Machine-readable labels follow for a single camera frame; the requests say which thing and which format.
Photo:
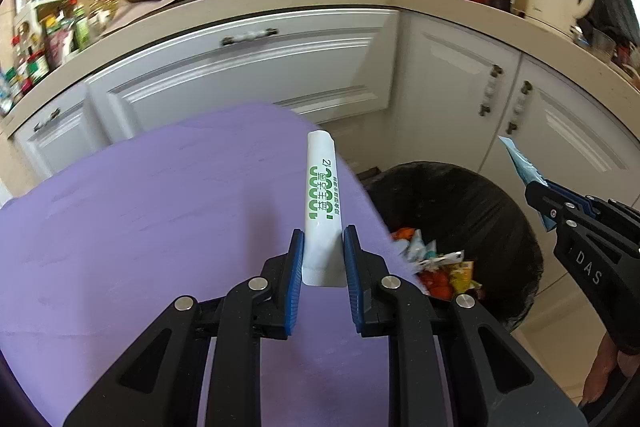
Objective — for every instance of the orange wrapper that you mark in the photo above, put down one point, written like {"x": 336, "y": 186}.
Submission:
{"x": 402, "y": 234}

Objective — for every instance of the clear drinking glass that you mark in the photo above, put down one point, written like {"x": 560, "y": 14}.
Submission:
{"x": 602, "y": 47}

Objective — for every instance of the small white drawer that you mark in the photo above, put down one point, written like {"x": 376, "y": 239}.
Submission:
{"x": 55, "y": 137}

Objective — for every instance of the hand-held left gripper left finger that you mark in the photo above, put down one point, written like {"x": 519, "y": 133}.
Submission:
{"x": 296, "y": 287}

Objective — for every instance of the person's right hand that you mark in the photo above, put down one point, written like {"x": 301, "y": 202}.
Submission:
{"x": 602, "y": 377}

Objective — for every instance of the light blue stick packet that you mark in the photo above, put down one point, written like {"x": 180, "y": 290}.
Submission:
{"x": 522, "y": 164}

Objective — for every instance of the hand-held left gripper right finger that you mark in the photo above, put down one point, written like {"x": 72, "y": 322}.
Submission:
{"x": 351, "y": 282}

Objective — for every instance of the white blue printed packet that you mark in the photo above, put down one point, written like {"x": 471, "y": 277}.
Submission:
{"x": 421, "y": 248}

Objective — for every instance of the white green tube packet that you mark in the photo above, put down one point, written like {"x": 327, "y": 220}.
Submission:
{"x": 322, "y": 217}

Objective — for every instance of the red plastic wrapper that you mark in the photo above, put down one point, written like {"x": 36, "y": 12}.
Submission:
{"x": 435, "y": 284}

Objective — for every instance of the black lined waste bin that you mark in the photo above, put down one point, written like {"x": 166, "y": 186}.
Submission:
{"x": 475, "y": 207}

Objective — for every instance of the white spice rack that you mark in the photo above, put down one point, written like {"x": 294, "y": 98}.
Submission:
{"x": 47, "y": 4}

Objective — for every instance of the wide white drawer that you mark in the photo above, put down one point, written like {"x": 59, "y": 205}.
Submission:
{"x": 250, "y": 72}

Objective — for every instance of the purple tablecloth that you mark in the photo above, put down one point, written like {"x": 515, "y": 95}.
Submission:
{"x": 150, "y": 232}

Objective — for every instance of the white cabinet door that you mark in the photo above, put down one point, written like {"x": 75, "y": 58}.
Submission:
{"x": 575, "y": 132}
{"x": 445, "y": 92}

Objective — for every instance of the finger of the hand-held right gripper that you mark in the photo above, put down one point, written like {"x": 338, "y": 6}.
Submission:
{"x": 595, "y": 208}
{"x": 540, "y": 198}

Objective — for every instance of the cluster of condiment bottles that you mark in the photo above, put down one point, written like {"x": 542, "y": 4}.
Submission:
{"x": 45, "y": 52}

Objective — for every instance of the white wrapper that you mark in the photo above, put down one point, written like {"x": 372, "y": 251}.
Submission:
{"x": 442, "y": 259}

